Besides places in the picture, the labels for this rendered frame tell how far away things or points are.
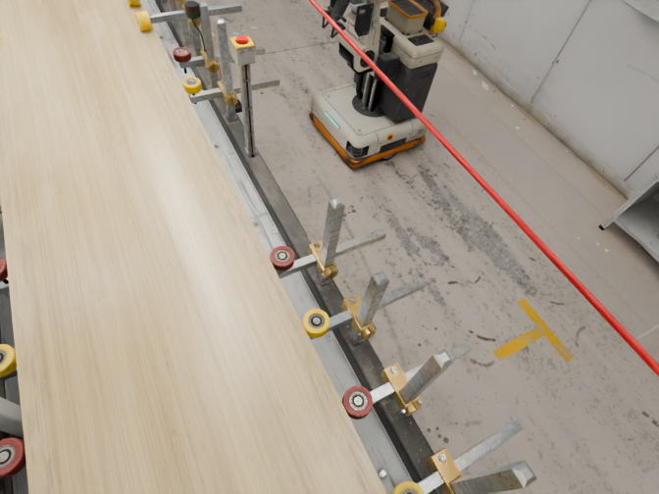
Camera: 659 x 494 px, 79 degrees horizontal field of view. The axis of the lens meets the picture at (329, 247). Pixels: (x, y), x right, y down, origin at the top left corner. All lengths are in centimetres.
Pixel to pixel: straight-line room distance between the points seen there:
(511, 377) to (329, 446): 146
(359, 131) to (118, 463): 225
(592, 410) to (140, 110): 255
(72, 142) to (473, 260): 216
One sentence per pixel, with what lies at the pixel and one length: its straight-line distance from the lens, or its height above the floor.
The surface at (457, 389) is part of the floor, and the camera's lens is 223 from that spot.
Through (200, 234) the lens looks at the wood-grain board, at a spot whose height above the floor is 90.
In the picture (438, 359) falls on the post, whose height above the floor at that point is 116.
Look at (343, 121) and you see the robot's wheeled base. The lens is 283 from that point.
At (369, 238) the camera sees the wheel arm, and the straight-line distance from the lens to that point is 147.
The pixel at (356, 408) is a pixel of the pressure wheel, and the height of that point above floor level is 90.
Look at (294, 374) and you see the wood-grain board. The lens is 113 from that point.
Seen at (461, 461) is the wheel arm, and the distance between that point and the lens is 126.
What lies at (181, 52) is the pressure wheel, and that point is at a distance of 220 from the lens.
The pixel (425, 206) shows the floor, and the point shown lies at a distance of 280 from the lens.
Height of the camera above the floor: 199
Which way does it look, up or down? 55 degrees down
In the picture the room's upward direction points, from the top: 10 degrees clockwise
